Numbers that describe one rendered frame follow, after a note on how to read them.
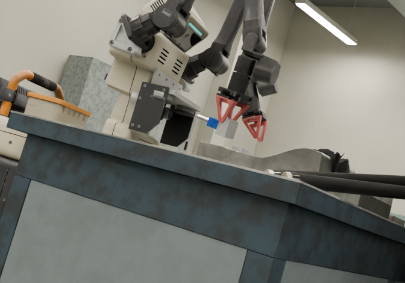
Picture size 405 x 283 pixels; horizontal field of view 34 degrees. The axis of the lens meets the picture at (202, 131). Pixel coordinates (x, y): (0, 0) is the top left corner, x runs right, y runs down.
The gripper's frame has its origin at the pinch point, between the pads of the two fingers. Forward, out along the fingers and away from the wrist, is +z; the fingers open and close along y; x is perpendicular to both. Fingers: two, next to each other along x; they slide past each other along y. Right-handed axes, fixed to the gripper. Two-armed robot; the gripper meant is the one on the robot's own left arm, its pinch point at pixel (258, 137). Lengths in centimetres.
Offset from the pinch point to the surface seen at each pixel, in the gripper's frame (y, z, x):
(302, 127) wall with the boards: 798, -190, 102
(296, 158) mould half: -54, 21, -21
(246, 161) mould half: -51, 18, -7
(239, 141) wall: 782, -187, 202
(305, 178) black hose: -95, 33, -29
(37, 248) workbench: -109, 38, 24
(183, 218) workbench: -116, 39, -10
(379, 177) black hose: -74, 33, -41
